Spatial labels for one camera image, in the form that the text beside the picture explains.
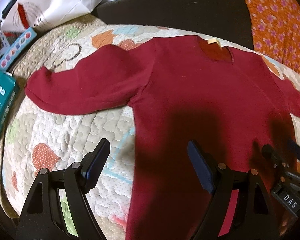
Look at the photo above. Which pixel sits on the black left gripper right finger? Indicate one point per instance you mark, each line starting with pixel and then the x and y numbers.
pixel 254 216

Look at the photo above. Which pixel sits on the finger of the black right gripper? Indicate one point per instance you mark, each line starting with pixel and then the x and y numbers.
pixel 295 148
pixel 271 155

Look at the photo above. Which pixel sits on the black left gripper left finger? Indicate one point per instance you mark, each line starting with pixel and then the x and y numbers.
pixel 42 217

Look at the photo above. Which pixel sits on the dark red long-sleeve shirt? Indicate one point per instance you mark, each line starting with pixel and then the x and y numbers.
pixel 180 89

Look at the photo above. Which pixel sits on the heart-patterned quilted bedspread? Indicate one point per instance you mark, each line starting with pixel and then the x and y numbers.
pixel 34 138

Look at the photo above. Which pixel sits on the orange floral fabric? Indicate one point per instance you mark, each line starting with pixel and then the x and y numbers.
pixel 276 30

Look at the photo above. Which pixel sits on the black cushion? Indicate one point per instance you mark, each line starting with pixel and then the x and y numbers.
pixel 226 19

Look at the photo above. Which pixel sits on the light blue shapes box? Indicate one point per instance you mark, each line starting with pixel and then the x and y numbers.
pixel 19 45

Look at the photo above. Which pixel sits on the white paper bag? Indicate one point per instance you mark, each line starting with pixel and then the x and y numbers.
pixel 44 15

